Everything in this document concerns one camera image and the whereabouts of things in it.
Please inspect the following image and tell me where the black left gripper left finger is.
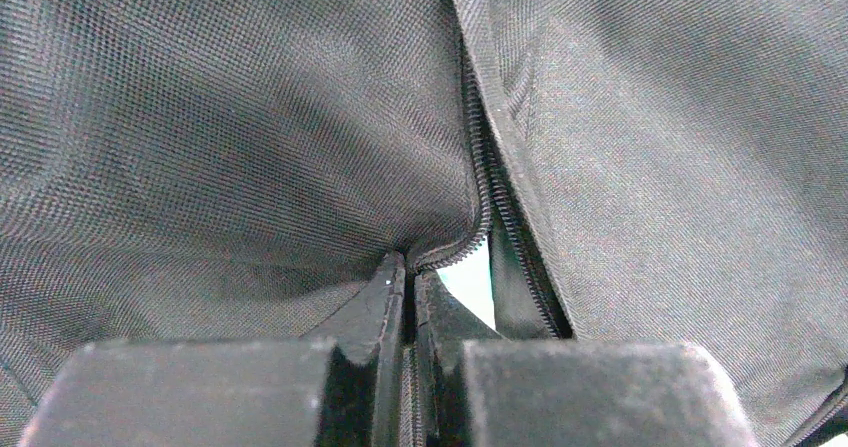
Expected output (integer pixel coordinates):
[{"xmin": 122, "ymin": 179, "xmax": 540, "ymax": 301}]
[{"xmin": 21, "ymin": 253, "xmax": 405, "ymax": 446}]

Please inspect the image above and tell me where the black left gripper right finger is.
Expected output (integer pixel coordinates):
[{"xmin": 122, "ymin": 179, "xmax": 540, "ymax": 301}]
[{"xmin": 414, "ymin": 273, "xmax": 757, "ymax": 446}]

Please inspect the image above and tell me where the black student backpack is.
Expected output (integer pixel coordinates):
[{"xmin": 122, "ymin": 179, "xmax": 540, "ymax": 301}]
[{"xmin": 1, "ymin": 0, "xmax": 847, "ymax": 446}]

